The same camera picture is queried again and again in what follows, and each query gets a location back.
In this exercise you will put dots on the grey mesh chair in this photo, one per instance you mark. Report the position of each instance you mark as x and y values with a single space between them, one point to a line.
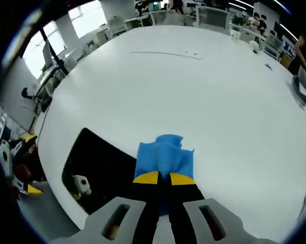
43 216

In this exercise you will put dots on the person's left hand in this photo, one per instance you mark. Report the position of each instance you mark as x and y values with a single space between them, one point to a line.
23 171

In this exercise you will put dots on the grey curved object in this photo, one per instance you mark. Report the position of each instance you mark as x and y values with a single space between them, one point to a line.
301 92

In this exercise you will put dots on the white mesh office chair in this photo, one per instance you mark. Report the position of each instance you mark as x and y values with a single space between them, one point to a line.
212 16
273 45
117 25

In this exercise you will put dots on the small white round object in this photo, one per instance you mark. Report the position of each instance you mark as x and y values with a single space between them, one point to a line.
254 46

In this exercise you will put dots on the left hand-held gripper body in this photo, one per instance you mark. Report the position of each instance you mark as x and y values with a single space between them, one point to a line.
5 157

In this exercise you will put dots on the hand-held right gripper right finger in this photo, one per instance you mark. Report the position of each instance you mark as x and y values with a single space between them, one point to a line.
209 221

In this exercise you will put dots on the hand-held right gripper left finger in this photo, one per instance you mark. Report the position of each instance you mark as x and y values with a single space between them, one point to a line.
122 221

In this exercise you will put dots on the small black device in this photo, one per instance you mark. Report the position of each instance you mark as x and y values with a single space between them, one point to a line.
27 93

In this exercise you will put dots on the blue cleaning cloth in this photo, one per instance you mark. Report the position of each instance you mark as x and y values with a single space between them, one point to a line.
158 157

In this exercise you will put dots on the small dark item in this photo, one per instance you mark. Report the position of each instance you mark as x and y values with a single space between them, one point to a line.
268 66

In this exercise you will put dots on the clear plastic cup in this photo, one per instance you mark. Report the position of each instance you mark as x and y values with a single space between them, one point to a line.
235 34

